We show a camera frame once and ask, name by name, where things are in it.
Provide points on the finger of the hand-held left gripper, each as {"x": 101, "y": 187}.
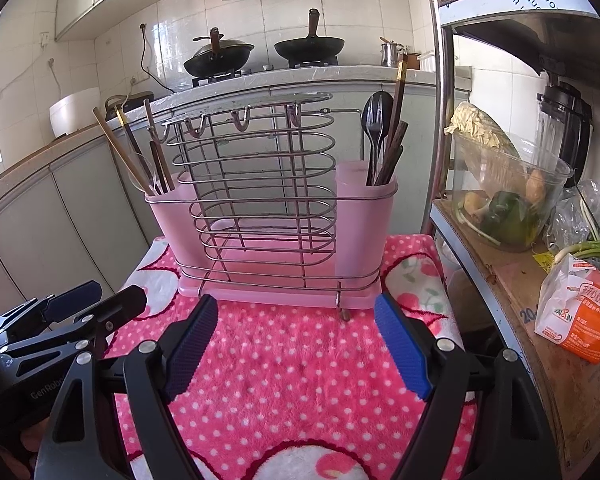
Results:
{"x": 120, "y": 305}
{"x": 75, "y": 297}

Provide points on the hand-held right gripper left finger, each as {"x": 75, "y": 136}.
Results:
{"x": 192, "y": 350}

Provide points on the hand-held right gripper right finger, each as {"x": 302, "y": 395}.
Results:
{"x": 402, "y": 350}

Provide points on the grey base cabinets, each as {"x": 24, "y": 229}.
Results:
{"x": 80, "y": 220}

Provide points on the pink polka dot cloth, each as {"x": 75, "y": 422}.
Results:
{"x": 290, "y": 360}

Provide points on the brown cardboard shelf liner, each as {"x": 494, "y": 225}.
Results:
{"x": 510, "y": 300}

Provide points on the clear plastic spoon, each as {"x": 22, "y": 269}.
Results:
{"x": 142, "y": 172}

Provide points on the wooden cutting board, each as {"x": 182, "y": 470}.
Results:
{"x": 35, "y": 155}

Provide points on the light wooden chopstick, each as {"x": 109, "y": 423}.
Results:
{"x": 122, "y": 150}

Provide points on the dark chopstick with gold band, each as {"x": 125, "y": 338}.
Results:
{"x": 130, "y": 135}
{"x": 397, "y": 100}

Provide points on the green pepper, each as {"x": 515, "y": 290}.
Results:
{"x": 507, "y": 215}

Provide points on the orange and white packet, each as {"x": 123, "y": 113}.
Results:
{"x": 575, "y": 310}

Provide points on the white rice cooker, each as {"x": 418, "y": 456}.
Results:
{"x": 75, "y": 110}

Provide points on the glass bowl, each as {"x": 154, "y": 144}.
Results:
{"x": 480, "y": 175}

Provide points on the black induction cooker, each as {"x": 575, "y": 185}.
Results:
{"x": 135, "y": 105}

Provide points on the brown potato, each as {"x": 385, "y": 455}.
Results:
{"x": 536, "y": 185}

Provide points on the green onion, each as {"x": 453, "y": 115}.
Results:
{"x": 595, "y": 252}

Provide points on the black plastic spoon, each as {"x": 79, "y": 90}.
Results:
{"x": 380, "y": 105}
{"x": 371, "y": 135}

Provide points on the clear plastic bag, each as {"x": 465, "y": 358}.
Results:
{"x": 580, "y": 210}

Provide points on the napa cabbage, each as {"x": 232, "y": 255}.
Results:
{"x": 480, "y": 125}

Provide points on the steel shelf rack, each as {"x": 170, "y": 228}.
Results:
{"x": 442, "y": 110}

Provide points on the black wok with lid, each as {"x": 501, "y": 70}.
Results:
{"x": 215, "y": 62}

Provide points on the gas stove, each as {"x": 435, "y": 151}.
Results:
{"x": 265, "y": 71}

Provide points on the steel wok lid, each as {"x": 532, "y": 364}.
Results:
{"x": 225, "y": 47}

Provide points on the black blender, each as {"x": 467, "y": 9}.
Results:
{"x": 565, "y": 120}

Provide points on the white plastic container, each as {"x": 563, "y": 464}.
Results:
{"x": 426, "y": 62}

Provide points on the brown cup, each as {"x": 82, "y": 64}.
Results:
{"x": 412, "y": 59}

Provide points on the steel kettle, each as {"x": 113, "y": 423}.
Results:
{"x": 391, "y": 55}

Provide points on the open black wok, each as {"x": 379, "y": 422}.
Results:
{"x": 310, "y": 47}

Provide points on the printed cardboard shelf liner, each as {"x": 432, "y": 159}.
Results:
{"x": 505, "y": 0}

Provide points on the wall cabinet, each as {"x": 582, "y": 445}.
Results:
{"x": 95, "y": 0}

